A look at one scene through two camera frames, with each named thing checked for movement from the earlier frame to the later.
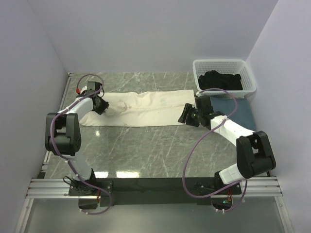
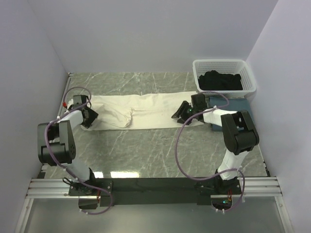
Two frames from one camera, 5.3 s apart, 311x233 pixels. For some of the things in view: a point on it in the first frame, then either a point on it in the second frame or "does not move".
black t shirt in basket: x=212 y=79 does not move
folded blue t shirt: x=243 y=115 does not move
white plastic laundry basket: x=224 y=66 does not move
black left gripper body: x=102 y=107 -> x=90 y=116
